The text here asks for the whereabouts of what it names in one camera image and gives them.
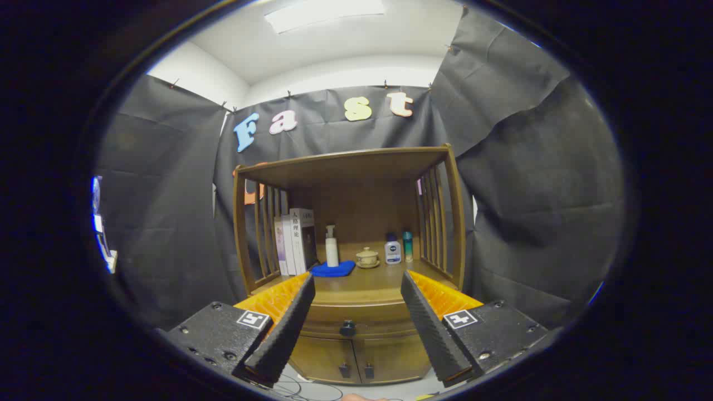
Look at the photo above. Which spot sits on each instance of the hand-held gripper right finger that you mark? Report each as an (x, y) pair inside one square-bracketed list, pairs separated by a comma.
[(431, 334)]

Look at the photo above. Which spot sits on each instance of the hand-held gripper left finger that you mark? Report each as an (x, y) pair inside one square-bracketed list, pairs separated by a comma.
[(284, 334)]

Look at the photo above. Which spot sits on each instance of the wooden drawer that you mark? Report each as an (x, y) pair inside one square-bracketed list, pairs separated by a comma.
[(328, 317)]

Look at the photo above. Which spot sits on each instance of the black drawer knob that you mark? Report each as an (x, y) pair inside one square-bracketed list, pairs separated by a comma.
[(348, 328)]

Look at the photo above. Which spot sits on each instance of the wooden cabinet door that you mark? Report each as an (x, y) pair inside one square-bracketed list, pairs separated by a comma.
[(320, 356), (395, 356)]

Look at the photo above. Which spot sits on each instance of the wooden countertop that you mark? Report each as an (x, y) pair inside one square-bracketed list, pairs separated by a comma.
[(362, 281)]

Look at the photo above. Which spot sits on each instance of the wooden cabinet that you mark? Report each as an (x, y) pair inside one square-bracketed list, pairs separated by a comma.
[(362, 206)]

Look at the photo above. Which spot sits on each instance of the yellow tape piece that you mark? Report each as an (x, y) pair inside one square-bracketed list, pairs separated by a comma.
[(426, 397)]

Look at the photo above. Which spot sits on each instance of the blue folded cloth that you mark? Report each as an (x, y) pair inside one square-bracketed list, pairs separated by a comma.
[(333, 269)]

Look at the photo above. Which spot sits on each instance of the thin white book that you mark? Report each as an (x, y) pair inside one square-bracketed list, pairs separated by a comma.
[(288, 245)]

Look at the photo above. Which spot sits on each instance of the pale purple book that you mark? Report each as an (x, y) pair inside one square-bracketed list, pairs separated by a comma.
[(278, 245)]

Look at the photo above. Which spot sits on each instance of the slim teal bottle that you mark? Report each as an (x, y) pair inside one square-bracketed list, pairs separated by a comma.
[(408, 248)]

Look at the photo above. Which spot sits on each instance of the white lotion bottle blue cap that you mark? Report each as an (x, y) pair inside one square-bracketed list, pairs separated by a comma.
[(392, 252)]

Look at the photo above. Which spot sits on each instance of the white pump bottle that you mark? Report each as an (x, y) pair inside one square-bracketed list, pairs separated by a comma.
[(332, 250)]

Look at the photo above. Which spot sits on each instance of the white book with dark cover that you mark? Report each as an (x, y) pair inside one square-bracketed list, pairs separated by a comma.
[(302, 239)]

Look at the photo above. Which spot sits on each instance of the beige lidded teacup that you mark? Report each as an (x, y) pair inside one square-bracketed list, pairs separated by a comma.
[(367, 258)]

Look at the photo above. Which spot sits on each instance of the distant bright screen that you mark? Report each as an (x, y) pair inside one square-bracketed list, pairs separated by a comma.
[(103, 239)]

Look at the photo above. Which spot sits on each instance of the ceiling light panel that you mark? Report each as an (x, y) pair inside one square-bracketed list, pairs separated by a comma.
[(323, 14)]

